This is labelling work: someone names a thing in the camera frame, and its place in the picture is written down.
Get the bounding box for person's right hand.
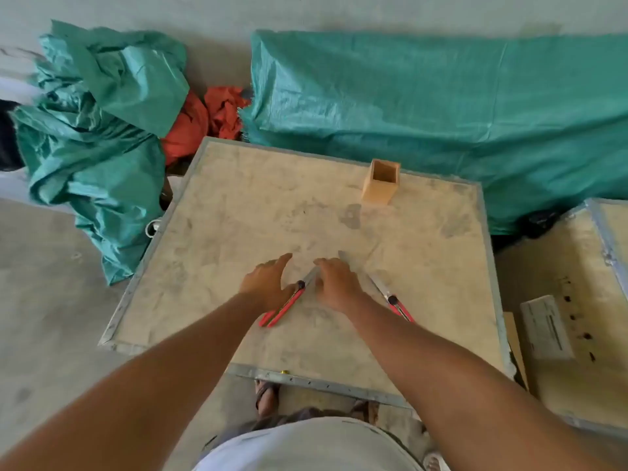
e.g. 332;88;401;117
313;257;367;315

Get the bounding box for person's left hand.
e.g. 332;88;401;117
239;253;298;315

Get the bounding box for red utility knife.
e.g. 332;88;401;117
337;249;416;324
258;267;321;329

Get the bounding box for small wooden box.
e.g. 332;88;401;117
362;159;401;207

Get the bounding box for person's right forearm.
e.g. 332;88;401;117
343;291;614;471

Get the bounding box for person's left forearm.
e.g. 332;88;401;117
0;291;275;471

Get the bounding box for plywood crate with metal edges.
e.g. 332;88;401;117
97;135;516;410

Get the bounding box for brown sandal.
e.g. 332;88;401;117
254;379;281;419
349;399;381;427

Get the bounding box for grey trousers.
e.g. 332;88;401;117
196;406;374;455

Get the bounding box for white printed shirt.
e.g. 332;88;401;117
194;416;425;471

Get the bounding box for orange cloth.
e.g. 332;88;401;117
160;85;251;167

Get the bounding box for large green tarp bundle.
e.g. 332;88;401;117
239;29;628;236

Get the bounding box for white paper label pouch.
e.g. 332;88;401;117
519;294;576;361

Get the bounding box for black plastic bag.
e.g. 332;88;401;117
519;209;560;239

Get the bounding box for crumpled green tarp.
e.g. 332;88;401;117
10;20;190;286

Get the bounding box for low plywood crate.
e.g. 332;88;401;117
495;203;628;440

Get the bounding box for tall plywood crate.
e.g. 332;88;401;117
586;197;628;300

